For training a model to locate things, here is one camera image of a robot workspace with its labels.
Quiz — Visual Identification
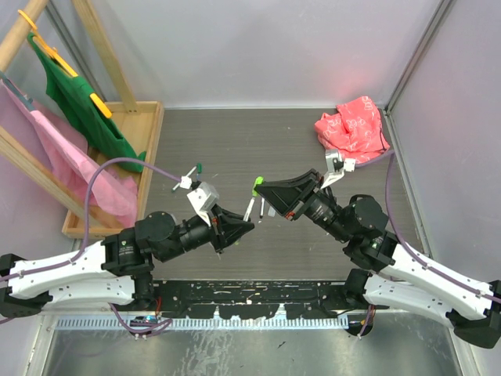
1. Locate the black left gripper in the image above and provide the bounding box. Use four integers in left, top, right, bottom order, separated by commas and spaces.
158, 204, 254, 263

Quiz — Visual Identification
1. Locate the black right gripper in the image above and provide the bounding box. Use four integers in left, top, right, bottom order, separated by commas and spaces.
254, 168, 352, 243

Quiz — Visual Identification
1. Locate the white pen with black end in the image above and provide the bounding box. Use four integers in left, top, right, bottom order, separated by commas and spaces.
259, 198, 265, 219

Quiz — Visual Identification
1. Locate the lime green pen cap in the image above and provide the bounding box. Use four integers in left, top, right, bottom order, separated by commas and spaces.
252, 176, 264, 197

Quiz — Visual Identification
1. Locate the white pen with lime end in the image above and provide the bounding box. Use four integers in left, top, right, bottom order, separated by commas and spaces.
243, 197, 255, 222

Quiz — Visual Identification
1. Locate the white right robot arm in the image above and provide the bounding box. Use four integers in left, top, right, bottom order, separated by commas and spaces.
255, 170, 500, 349

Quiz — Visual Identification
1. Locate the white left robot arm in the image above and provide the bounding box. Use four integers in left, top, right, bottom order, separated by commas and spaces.
1, 206, 254, 319

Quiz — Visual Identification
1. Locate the white marker with green end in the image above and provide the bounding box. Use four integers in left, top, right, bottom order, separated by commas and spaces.
171, 165, 197, 192

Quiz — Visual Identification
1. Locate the coral patterned cloth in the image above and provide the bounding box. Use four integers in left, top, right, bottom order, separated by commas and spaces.
314, 96, 391, 166

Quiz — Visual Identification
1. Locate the wooden rack base tray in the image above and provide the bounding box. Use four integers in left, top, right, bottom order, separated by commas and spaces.
61, 100, 165, 240

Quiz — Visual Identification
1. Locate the pink cloth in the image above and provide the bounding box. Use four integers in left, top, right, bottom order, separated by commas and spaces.
1, 81, 138, 226

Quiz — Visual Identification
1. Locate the yellow clothes hanger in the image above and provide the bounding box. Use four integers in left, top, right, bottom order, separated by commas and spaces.
18, 9, 112, 118

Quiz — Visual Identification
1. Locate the green cloth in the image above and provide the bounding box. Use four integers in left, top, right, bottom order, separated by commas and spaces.
27, 32, 146, 161

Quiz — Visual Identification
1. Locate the blue-grey clothes hanger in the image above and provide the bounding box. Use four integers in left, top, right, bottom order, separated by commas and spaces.
0, 71, 36, 111

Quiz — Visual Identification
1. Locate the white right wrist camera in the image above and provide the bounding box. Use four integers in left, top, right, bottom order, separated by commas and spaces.
321, 149, 356, 190

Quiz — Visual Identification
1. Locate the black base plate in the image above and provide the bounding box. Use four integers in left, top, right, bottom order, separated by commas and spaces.
111, 278, 377, 320

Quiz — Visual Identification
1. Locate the aluminium frame post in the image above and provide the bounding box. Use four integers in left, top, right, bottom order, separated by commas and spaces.
383, 0, 458, 114

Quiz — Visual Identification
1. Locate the grey slotted cable duct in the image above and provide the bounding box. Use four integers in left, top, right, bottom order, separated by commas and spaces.
55, 315, 349, 331

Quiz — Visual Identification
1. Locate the wooden rack frame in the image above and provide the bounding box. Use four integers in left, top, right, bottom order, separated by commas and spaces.
1, 11, 146, 227

